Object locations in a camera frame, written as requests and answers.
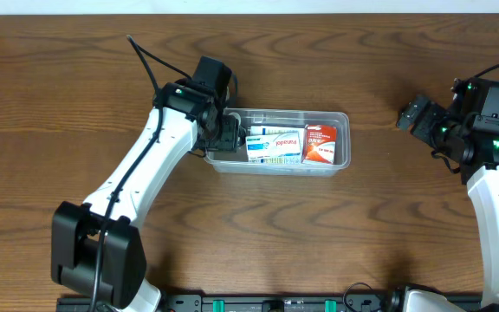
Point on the clear plastic container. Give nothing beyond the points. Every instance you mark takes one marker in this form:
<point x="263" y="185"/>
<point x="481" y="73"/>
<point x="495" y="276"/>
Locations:
<point x="238" y="162"/>

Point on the red and white box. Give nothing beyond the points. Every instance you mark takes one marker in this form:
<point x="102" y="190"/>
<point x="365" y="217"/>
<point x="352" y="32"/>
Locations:
<point x="319" y="144"/>

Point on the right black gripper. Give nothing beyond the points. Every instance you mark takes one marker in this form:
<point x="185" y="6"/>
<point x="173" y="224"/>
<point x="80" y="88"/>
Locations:
<point x="419" y="117"/>

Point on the white Panadol box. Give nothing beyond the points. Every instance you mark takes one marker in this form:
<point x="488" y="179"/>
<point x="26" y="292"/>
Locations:
<point x="276" y="145"/>

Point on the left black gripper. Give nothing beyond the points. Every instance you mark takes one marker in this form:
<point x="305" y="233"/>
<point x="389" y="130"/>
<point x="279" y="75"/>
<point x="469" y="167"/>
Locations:
<point x="230" y="135"/>

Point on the small dark bottle white cap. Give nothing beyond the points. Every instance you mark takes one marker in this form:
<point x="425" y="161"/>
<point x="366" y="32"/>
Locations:
<point x="237" y="117"/>

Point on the black mounting rail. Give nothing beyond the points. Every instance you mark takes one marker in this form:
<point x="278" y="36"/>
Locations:
<point x="196" y="303"/>

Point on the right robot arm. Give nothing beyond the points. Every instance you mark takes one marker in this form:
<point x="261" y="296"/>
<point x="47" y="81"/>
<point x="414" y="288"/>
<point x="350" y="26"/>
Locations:
<point x="483" y="192"/>

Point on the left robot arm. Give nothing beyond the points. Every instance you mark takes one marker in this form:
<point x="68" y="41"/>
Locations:
<point x="96" y="247"/>

